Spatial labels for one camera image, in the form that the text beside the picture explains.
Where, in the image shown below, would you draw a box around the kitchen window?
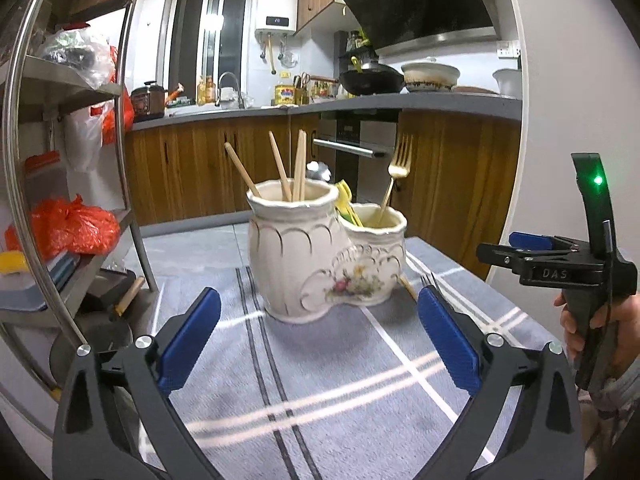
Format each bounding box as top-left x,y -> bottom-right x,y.
160,0 -> 256,102

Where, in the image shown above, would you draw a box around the white plastic bag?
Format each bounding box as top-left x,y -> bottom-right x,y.
62,100 -> 109,172

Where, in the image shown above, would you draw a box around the amber bottle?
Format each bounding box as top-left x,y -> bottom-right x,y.
197,75 -> 217,106

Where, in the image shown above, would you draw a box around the grey kitchen countertop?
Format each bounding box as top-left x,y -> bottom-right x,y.
131,92 -> 523,133

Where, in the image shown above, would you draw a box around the white floral ceramic utensil holder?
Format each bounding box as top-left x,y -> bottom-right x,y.
246,178 -> 408,323

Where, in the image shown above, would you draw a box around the clear plastic bag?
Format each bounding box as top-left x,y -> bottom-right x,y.
37,27 -> 117,91

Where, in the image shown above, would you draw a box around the grey flat trays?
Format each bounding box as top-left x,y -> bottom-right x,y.
0,250 -> 83,312

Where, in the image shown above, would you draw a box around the white water heater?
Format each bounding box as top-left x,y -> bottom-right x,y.
254,0 -> 300,44

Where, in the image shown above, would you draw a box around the black wok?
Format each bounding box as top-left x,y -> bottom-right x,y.
339,57 -> 406,97

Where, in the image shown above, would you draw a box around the built-in oven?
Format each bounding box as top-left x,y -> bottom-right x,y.
312,112 -> 401,203

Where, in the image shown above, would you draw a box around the black range hood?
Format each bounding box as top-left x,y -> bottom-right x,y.
331,0 -> 502,54

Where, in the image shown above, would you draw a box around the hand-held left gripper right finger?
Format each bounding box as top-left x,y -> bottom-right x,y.
416,284 -> 586,480

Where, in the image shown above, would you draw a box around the hanging orange plastic bag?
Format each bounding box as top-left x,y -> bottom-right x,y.
90,45 -> 136,147

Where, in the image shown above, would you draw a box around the large orange plastic bag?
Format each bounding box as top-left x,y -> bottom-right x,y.
5,195 -> 122,261

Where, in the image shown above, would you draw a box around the grey plaid tablecloth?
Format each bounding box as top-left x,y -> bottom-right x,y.
122,235 -> 566,480

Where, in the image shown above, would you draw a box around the person's right forearm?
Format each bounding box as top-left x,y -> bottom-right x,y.
577,360 -> 640,480

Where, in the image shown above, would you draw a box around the person's right hand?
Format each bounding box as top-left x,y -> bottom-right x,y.
554,292 -> 640,381

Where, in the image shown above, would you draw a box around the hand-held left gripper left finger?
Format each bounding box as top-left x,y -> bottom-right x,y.
51,286 -> 223,480

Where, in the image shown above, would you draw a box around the wooden kitchen cabinets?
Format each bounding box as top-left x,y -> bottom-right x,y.
125,110 -> 522,281

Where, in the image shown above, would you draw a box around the yellow block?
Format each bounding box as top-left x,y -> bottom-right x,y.
0,251 -> 27,275

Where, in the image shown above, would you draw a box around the gold metal fork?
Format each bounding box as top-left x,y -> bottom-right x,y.
377,133 -> 415,226

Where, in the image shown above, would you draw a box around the yellow oil bottle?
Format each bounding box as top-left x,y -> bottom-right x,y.
274,72 -> 297,107

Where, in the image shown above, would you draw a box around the metal sink faucet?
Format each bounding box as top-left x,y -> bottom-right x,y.
216,71 -> 246,109

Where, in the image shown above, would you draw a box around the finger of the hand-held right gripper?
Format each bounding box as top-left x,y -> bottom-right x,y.
509,231 -> 577,253
475,241 -> 532,274

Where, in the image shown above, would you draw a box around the black pan wooden handle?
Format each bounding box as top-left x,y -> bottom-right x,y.
50,276 -> 147,377

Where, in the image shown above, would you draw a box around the metal shelf rack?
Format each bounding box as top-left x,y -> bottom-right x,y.
0,0 -> 161,411

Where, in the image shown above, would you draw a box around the white ceramic casserole pot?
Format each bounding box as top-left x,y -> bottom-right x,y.
401,61 -> 461,94

